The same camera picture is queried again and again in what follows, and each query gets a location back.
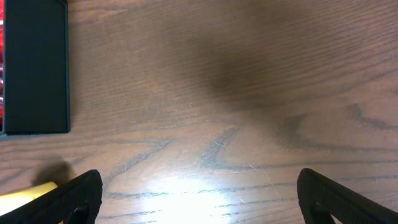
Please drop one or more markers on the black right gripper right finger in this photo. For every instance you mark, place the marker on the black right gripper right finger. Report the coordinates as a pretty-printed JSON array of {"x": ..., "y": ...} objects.
[{"x": 323, "y": 200}]

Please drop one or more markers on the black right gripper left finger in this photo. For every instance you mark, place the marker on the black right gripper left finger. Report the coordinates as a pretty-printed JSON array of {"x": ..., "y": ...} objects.
[{"x": 77, "y": 201}]

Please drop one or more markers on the red Hacks candy bag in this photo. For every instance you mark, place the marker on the red Hacks candy bag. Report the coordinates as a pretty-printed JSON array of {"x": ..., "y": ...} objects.
[{"x": 1, "y": 62}]

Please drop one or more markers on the yellow Mentos gum bottle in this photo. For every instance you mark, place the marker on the yellow Mentos gum bottle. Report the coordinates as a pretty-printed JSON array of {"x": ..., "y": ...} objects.
[{"x": 14, "y": 200}]

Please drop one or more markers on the dark green open box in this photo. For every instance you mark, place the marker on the dark green open box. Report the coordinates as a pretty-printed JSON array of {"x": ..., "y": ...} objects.
[{"x": 35, "y": 67}]

